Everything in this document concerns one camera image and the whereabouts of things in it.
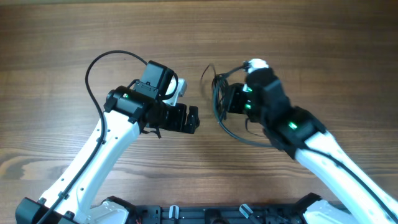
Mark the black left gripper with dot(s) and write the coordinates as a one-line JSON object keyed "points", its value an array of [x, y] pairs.
{"points": [[178, 124]]}

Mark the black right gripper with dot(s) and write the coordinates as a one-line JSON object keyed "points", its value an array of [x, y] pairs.
{"points": [[234, 98]]}

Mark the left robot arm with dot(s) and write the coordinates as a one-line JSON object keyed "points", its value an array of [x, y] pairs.
{"points": [[145, 106]]}

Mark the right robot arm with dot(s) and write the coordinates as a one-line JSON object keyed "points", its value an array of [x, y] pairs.
{"points": [[305, 139]]}

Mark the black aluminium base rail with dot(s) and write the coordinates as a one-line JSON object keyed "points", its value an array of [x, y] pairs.
{"points": [[217, 214]]}

